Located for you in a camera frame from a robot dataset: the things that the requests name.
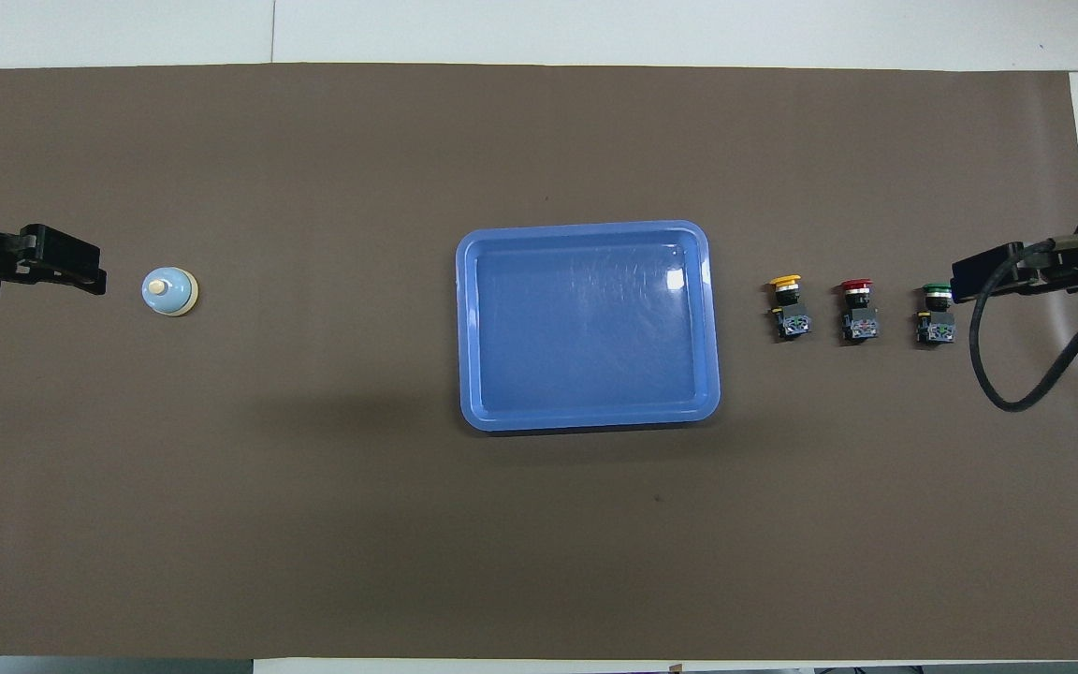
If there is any green push button switch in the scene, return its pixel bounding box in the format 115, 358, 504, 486
915, 283, 957, 346

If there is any light blue desk bell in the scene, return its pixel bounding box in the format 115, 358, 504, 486
141, 267, 200, 317

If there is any red push button switch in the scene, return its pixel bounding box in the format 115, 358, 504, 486
838, 278, 881, 344

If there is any yellow push button switch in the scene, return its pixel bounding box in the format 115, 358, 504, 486
768, 273, 814, 342

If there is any blue plastic tray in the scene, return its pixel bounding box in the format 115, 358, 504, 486
455, 220, 721, 432

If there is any brown table mat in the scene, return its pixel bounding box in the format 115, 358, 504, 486
0, 62, 1078, 662

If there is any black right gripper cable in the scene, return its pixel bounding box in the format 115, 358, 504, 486
969, 239, 1078, 414

